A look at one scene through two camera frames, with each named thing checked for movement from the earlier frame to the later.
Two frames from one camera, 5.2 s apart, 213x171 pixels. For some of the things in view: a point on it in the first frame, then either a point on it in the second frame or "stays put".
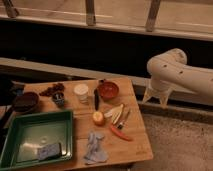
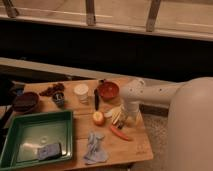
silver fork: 124,123 stays put
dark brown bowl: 25,102 stays put
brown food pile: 55,88 stays put
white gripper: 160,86 to 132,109
